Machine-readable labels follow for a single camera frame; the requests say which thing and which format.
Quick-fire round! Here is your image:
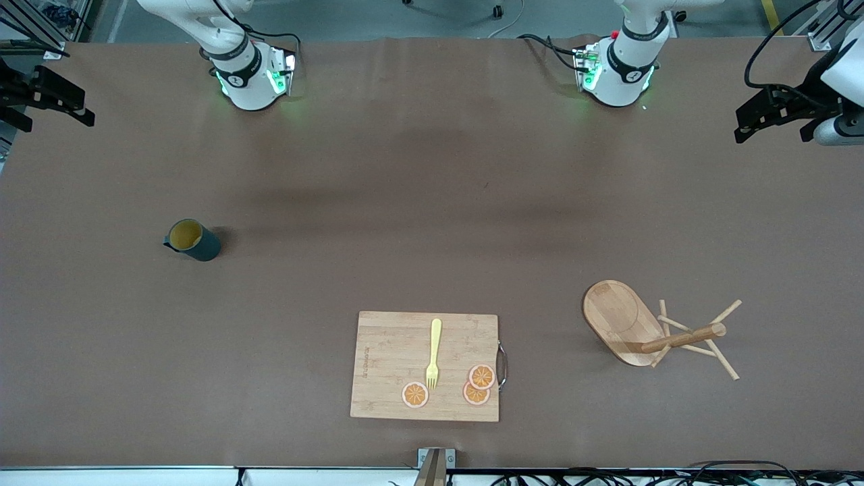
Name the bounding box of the dark teal ribbed mug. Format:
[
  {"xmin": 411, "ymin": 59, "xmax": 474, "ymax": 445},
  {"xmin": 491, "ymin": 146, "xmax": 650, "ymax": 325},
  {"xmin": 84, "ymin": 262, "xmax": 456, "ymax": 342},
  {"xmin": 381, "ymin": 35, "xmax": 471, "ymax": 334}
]
[{"xmin": 163, "ymin": 218, "xmax": 222, "ymax": 263}]

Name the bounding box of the aluminium frame post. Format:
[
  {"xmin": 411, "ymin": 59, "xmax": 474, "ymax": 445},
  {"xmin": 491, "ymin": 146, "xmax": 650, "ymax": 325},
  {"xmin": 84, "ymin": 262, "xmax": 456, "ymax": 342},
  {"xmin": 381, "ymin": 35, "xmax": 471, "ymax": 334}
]
[
  {"xmin": 807, "ymin": 0, "xmax": 851, "ymax": 51},
  {"xmin": 0, "ymin": 0, "xmax": 68, "ymax": 60}
]

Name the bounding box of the white table edge rail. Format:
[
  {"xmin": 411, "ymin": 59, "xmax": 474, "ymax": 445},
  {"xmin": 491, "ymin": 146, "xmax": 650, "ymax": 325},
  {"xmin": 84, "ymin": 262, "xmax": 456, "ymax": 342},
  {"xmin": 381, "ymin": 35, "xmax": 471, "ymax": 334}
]
[{"xmin": 0, "ymin": 466, "xmax": 419, "ymax": 486}]

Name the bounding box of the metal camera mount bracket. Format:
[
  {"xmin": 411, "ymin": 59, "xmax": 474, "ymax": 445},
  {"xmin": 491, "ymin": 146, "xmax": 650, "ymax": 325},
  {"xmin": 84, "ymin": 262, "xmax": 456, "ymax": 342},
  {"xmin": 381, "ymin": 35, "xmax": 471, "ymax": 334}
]
[{"xmin": 417, "ymin": 448, "xmax": 456, "ymax": 486}]

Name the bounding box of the blue black cable bundle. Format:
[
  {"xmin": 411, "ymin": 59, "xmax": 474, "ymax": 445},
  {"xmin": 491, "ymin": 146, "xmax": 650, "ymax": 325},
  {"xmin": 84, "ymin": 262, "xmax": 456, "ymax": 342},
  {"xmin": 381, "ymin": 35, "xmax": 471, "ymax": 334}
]
[{"xmin": 40, "ymin": 3, "xmax": 92, "ymax": 31}]

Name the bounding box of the wooden mug tree rack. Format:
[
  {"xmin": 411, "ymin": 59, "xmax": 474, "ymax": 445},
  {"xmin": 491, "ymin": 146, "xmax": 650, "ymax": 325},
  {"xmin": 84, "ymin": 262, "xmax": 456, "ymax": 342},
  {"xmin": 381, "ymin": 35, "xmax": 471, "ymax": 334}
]
[{"xmin": 583, "ymin": 279, "xmax": 743, "ymax": 381}]

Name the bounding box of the black arm base cable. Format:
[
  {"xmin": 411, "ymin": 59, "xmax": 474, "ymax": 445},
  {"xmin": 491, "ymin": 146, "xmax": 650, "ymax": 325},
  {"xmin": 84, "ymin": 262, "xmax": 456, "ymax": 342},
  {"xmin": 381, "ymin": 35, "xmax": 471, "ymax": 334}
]
[
  {"xmin": 240, "ymin": 27, "xmax": 302, "ymax": 68},
  {"xmin": 518, "ymin": 34, "xmax": 583, "ymax": 72}
]

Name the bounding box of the black left arm base cable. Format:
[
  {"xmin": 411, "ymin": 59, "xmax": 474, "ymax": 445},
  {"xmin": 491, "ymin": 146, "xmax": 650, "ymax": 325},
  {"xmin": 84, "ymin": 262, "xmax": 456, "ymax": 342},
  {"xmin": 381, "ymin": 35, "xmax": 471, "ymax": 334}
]
[{"xmin": 518, "ymin": 34, "xmax": 583, "ymax": 72}]

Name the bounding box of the yellow plastic fork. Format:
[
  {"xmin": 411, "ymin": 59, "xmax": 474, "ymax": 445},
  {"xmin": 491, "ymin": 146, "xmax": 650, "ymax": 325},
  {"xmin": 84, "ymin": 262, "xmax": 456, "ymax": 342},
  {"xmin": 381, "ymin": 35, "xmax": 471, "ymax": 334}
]
[{"xmin": 425, "ymin": 319, "xmax": 443, "ymax": 391}]

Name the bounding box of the white floor cable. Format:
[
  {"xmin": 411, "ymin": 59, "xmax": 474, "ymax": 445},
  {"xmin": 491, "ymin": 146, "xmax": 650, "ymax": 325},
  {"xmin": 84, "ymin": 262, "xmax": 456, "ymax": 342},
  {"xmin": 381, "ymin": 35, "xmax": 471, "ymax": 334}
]
[{"xmin": 486, "ymin": 0, "xmax": 526, "ymax": 39}]

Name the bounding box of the black right arm base cable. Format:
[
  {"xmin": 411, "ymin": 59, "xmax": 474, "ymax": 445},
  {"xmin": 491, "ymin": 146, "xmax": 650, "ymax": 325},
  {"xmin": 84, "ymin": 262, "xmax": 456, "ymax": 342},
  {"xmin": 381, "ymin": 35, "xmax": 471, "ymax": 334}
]
[{"xmin": 240, "ymin": 27, "xmax": 302, "ymax": 68}]

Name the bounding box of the black left arm wrist cable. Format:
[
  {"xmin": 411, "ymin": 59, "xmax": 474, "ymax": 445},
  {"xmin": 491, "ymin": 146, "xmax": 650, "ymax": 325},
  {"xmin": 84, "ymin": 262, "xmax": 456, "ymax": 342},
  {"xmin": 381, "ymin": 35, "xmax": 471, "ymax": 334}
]
[{"xmin": 745, "ymin": 0, "xmax": 844, "ymax": 92}]

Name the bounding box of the bamboo cutting board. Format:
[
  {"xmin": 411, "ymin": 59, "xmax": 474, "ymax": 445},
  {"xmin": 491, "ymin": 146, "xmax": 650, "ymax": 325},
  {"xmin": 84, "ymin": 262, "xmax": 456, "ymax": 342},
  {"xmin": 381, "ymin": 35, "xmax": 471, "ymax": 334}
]
[{"xmin": 350, "ymin": 310, "xmax": 500, "ymax": 423}]

